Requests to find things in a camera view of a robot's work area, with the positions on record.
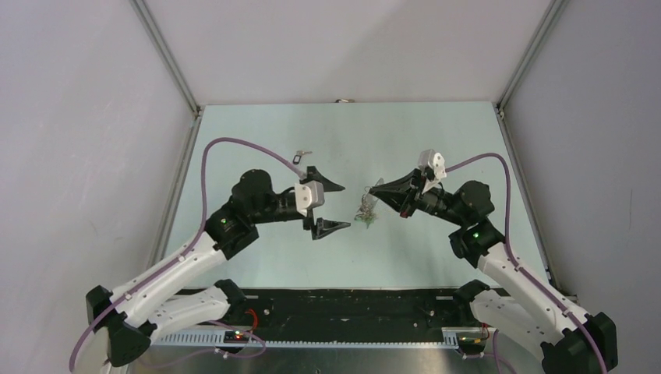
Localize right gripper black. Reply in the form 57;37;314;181
369;168;466;227

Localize green key tag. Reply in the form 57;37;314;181
360;212;378;229

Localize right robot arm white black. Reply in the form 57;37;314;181
369;169;618;373

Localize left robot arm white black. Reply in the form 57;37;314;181
86;166;350;367

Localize right controller board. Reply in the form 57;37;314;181
458;336;490;346

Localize controller board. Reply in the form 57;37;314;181
223;330;251;344
458;336;490;346

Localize left controller board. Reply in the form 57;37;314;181
223;330;251;344

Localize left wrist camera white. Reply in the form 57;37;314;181
294;181;325;217

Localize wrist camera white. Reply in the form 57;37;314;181
294;181;325;217
418;149;447;193

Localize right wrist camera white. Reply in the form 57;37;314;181
418;149;447;193

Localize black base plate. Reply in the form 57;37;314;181
144;278;559;344

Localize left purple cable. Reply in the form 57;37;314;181
68;137;308;372

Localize left aluminium frame post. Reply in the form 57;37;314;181
129;0;200;118

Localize aluminium frame post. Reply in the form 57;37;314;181
495;0;569;118
129;0;200;118

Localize right aluminium frame post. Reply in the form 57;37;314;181
495;0;569;118

